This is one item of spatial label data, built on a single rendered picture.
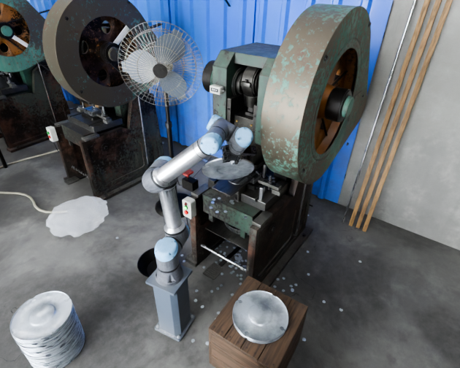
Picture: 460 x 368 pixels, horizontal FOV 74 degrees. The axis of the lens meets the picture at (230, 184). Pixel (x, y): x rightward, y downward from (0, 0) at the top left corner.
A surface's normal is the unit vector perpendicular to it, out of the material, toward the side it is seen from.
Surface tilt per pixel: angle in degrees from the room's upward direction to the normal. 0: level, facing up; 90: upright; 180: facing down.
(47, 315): 0
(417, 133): 90
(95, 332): 0
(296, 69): 59
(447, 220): 90
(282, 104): 79
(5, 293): 0
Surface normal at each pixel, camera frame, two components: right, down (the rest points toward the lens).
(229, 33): -0.59, 0.43
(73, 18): 0.79, 0.36
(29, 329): 0.03, -0.83
